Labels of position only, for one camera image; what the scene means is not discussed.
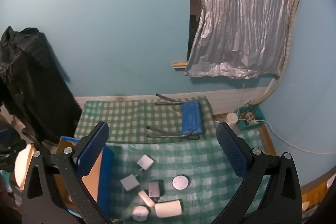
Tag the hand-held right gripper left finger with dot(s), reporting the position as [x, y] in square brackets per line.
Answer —
[93, 150]

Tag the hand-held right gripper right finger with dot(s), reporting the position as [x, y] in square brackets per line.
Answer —
[233, 153]

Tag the blue-edged cardboard box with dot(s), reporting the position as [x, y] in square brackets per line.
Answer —
[105, 176]

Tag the teal checkered plastic tablecloth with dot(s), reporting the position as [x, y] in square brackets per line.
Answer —
[204, 166]

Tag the teal plastic basket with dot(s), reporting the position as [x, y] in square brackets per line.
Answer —
[249, 124]

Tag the white cup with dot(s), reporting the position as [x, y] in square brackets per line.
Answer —
[232, 118]

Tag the green beige checkered cloth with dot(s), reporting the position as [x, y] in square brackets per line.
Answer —
[118, 116]

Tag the folding stool with blue seat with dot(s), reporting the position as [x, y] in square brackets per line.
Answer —
[193, 117]

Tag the round white disc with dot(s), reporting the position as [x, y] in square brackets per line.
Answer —
[180, 182]

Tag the white oblong device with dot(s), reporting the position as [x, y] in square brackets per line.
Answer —
[146, 198]

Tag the grey power bank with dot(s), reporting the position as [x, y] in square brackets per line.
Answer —
[154, 189]

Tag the white round object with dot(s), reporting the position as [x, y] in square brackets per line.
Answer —
[22, 166]

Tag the white hexagonal device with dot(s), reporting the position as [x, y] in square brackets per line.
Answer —
[140, 213]

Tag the orange wooden furniture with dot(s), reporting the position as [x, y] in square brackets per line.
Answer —
[313, 195]

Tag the small wooden strip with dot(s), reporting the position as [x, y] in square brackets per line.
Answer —
[179, 64]

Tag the silver foil curtain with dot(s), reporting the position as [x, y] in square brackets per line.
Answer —
[241, 16]

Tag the white wall charger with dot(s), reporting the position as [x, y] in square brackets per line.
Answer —
[145, 162]
[129, 182]

